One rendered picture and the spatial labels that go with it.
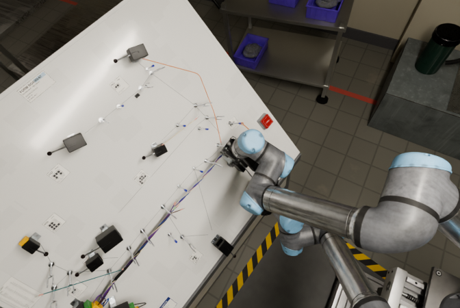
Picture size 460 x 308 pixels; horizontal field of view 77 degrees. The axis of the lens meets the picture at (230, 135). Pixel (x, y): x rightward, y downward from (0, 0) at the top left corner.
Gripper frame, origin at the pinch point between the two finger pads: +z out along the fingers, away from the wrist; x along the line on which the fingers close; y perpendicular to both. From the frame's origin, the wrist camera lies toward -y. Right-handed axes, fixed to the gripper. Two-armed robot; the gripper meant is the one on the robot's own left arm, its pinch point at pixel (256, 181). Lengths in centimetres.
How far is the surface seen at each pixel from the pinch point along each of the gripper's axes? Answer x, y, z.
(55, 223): 76, -2, -12
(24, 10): 140, 72, 196
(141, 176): 48.0, 7.7, -2.4
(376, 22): -165, 80, 137
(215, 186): 17.7, -2.4, 2.8
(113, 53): 55, 52, 7
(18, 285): 87, -19, -19
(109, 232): 59, -4, -19
